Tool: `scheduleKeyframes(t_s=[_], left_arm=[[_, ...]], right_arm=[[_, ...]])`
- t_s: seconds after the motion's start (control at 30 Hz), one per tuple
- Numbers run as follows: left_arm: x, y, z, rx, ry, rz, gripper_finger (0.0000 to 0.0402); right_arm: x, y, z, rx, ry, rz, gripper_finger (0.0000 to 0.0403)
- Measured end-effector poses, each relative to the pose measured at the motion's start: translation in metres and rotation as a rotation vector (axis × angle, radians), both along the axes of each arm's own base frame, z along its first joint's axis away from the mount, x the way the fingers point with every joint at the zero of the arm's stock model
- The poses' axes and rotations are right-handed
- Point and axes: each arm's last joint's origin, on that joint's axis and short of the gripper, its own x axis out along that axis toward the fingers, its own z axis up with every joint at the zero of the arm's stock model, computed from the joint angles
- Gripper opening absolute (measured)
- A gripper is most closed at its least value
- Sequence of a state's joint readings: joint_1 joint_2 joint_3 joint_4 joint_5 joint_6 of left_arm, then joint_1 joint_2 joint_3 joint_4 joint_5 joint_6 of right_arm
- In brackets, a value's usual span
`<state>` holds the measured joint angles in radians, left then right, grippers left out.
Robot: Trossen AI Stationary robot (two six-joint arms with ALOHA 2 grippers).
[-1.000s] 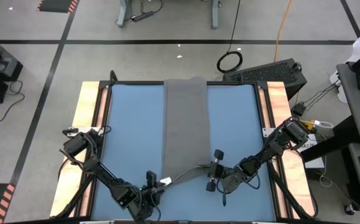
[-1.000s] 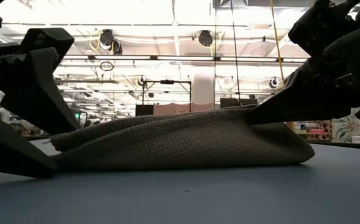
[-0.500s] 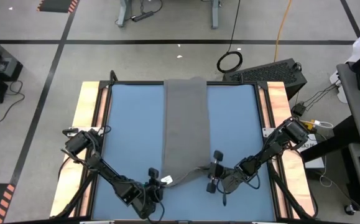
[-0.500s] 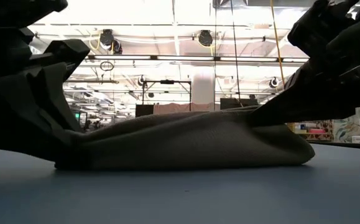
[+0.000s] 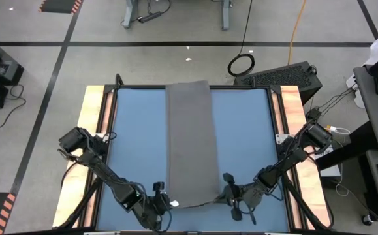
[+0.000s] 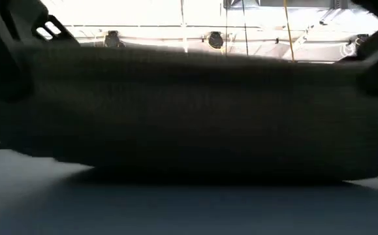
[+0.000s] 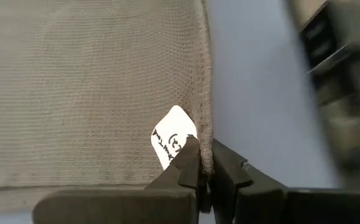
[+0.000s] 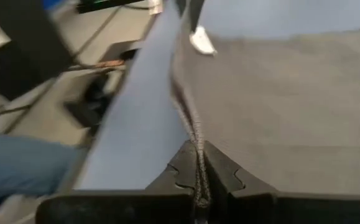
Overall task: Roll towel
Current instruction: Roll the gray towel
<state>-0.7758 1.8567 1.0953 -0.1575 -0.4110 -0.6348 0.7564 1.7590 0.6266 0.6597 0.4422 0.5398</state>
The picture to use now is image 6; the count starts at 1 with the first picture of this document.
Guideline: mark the grey waffle-weave towel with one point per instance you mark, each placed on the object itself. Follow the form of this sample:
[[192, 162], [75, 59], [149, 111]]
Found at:
[[192, 114]]

